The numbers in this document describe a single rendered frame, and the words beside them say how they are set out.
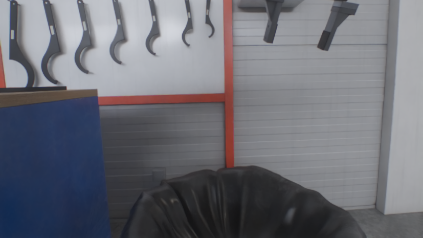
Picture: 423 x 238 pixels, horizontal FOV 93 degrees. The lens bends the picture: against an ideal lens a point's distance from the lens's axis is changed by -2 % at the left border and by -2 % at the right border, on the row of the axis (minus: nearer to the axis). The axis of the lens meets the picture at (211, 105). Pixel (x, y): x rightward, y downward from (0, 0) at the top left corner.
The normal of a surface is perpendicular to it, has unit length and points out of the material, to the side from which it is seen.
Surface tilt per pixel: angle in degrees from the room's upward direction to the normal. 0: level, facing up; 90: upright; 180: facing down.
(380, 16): 90
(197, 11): 90
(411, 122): 90
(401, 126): 90
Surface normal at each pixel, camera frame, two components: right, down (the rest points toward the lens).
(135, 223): 0.25, -0.93
